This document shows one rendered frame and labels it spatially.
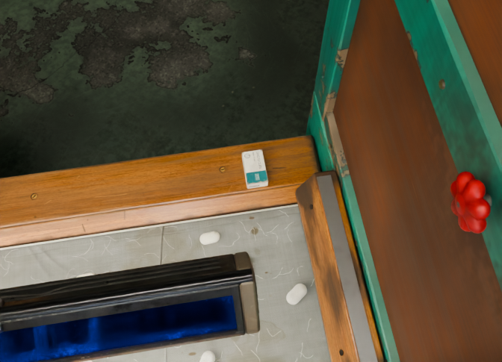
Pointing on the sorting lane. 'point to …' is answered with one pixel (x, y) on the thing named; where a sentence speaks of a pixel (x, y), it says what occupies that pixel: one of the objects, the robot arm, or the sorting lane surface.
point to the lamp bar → (130, 310)
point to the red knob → (470, 202)
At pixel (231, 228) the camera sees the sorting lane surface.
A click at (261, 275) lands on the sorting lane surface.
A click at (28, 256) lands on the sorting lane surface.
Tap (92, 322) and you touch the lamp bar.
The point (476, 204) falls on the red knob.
